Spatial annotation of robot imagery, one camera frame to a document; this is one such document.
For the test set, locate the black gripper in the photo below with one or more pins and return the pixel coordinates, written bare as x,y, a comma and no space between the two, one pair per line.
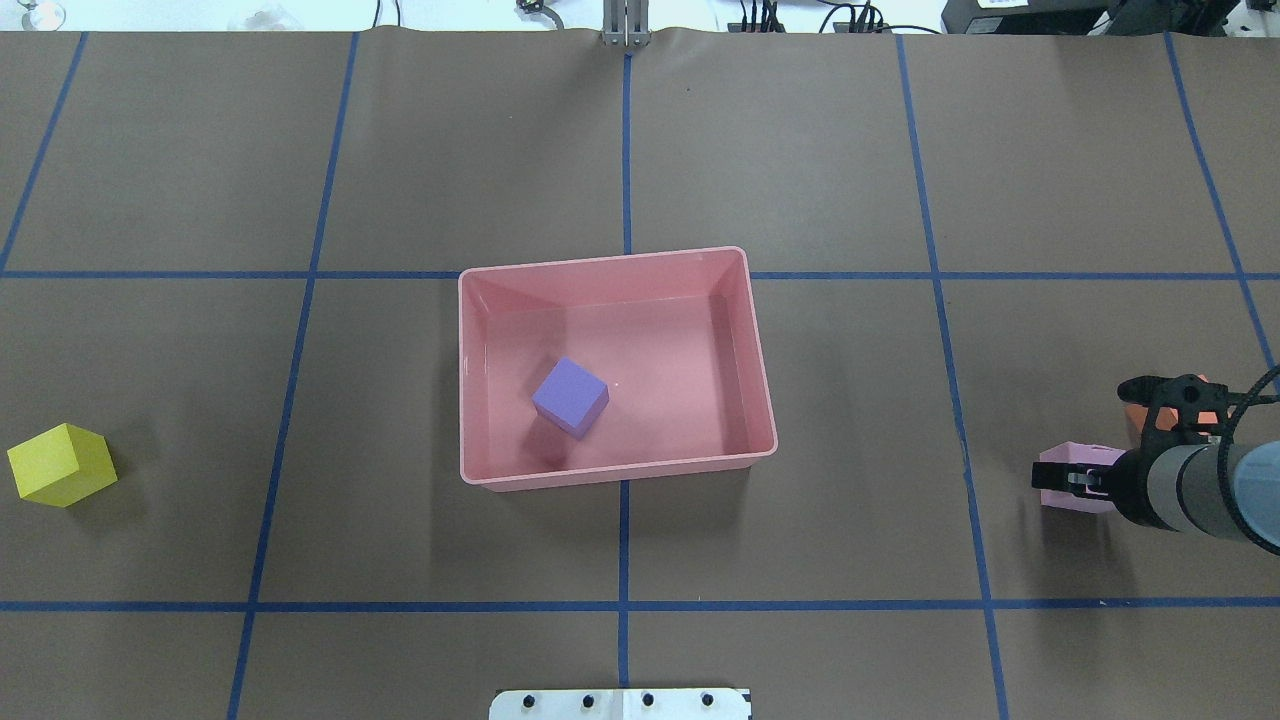
1128,486

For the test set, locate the light pink foam block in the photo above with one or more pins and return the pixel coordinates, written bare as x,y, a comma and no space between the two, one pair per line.
1067,477

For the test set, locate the orange foam block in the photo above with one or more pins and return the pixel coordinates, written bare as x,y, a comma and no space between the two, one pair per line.
1183,406

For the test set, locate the purple foam block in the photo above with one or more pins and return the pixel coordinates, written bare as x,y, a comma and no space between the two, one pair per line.
571,398

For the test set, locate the yellow foam block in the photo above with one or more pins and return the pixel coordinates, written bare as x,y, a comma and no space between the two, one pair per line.
62,466

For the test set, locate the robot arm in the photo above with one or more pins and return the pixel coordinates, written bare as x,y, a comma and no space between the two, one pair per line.
1182,490

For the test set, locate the pink plastic bin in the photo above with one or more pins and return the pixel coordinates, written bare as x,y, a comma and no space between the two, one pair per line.
674,337

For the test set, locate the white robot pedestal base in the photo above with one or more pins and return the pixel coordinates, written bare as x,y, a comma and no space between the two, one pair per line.
623,703

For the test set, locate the aluminium frame post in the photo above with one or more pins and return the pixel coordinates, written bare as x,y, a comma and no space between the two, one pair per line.
625,23

